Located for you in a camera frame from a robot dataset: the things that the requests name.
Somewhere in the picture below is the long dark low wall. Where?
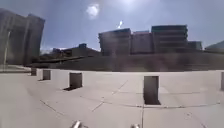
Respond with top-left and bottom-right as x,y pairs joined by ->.
26,51 -> 224,73

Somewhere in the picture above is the low stone ledge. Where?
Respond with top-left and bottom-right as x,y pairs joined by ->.
0,64 -> 32,74

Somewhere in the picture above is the low building with blue top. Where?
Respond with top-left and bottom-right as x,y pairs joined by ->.
39,42 -> 102,64

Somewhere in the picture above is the pale stone slab plaza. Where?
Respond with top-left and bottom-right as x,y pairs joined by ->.
0,68 -> 224,128

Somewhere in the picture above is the wide dark tiered building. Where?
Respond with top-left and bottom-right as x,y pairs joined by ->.
97,24 -> 204,56

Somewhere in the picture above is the pole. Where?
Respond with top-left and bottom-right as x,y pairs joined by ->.
2,30 -> 12,67

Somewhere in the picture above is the row of square bollards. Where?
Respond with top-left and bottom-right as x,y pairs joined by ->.
30,67 -> 224,106

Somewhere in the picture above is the tall grey building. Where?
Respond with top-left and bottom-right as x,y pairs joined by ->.
0,8 -> 46,66

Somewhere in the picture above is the low flat building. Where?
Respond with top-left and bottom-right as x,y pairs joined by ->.
204,40 -> 224,53

